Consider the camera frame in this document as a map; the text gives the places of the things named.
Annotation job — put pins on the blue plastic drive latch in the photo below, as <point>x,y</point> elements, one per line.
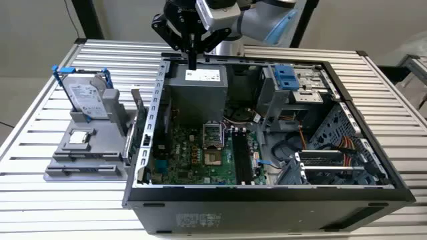
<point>285,77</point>

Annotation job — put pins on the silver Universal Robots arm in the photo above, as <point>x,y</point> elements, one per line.
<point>256,20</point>

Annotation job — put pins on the grey aluminium side frame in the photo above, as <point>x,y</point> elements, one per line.
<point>414,82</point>

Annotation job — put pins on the teal port connector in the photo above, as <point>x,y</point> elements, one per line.
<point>160,166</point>

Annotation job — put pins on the metal disk bay cage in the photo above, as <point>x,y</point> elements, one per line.
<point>320,157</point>

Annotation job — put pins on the CPU socket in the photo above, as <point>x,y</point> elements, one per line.
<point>212,157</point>

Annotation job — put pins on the green motherboard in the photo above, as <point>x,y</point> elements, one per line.
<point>187,162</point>

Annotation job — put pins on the black RAM slot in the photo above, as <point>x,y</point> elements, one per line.
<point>240,157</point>
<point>236,157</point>
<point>244,157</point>

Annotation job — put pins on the white four pin connector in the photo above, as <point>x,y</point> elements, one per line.
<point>191,137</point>

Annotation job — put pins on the grey parts rack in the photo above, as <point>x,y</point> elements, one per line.
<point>100,140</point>

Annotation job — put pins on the black vertical post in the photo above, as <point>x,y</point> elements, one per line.
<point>304,25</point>
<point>88,20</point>

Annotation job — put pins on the clear plastic wrap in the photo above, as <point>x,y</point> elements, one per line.
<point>415,45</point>

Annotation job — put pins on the black case fan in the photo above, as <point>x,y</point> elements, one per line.
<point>167,117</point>

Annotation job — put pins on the black open PC case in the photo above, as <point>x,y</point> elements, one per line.
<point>233,212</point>

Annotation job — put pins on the silver CPU chip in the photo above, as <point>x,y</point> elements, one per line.
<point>77,137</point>

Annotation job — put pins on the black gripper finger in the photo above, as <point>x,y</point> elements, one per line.
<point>213,41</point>
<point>167,32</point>

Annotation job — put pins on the hard disk in blue carrier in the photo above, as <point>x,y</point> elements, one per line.
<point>83,97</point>

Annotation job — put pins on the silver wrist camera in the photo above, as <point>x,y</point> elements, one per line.
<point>216,12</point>

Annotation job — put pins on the grey power supply unit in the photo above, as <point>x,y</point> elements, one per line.
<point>196,100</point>

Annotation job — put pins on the green graphics card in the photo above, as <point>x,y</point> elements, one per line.
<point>139,117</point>

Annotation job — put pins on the grey metal drive cage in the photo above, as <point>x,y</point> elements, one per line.
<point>307,97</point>

